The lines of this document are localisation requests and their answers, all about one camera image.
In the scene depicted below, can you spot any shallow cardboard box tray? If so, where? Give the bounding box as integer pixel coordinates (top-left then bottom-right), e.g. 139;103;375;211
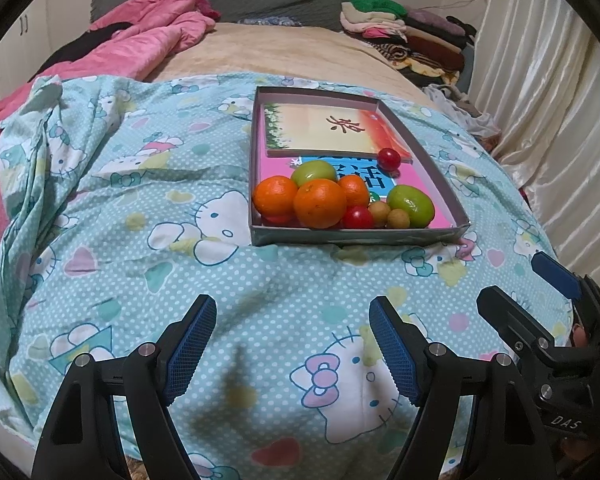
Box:
249;87;470;246

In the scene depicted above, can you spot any person's hand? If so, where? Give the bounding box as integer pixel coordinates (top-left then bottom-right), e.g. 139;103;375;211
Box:
571;324;588;348

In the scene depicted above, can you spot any large green jujube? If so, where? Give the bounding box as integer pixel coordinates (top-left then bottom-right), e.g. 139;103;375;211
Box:
387;184;436;229

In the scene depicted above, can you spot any white cloth in basket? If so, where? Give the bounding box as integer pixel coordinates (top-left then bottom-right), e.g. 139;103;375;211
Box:
422;84;502;141

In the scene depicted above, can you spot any black garment on bed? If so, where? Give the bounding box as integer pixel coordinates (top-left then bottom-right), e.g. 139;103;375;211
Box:
30;22;132;81

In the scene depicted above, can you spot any orange tangerine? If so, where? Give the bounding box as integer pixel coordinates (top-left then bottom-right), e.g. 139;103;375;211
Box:
294;179;348;230
338;174;370;208
252;176;298;217

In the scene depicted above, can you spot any cream satin curtain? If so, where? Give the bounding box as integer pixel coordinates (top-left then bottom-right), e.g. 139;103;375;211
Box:
470;0;600;284

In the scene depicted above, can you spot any small yellow-brown fruit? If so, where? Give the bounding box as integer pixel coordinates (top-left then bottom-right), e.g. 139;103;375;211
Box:
386;208;411;230
368;200;391;228

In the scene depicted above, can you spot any small green jujube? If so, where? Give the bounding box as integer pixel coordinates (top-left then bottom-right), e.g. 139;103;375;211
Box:
291;159;338;188

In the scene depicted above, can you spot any orange tangerine front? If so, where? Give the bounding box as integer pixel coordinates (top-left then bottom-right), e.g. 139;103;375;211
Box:
338;174;370;208

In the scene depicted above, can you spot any white wardrobe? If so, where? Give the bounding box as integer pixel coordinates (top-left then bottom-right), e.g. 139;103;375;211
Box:
0;0;52;100

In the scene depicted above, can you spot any yellow orange booklet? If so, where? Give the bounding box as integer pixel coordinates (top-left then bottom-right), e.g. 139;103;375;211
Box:
263;103;411;160

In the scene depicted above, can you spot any blue patterned pillow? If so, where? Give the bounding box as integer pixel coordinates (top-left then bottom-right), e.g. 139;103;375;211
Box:
238;16;302;27

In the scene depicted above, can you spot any red cherry tomato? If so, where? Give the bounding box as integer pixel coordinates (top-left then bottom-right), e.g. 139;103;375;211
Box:
262;214;294;226
340;206;375;230
377;148;402;172

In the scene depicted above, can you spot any beige bed blanket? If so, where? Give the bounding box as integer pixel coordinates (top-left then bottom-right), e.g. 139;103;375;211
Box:
146;23;437;110

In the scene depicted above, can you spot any blue Hello Kitty sheet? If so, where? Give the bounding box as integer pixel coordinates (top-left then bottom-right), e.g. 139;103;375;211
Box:
0;73;572;479

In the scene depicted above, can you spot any pile of folded clothes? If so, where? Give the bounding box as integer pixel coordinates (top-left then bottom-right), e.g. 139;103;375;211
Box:
340;0;477;89

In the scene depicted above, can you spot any pink quilt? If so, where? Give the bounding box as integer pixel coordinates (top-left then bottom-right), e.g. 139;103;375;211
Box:
0;0;221;240

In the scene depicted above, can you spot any pink Chinese workbook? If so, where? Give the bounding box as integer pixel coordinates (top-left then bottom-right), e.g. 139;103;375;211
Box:
251;157;454;231

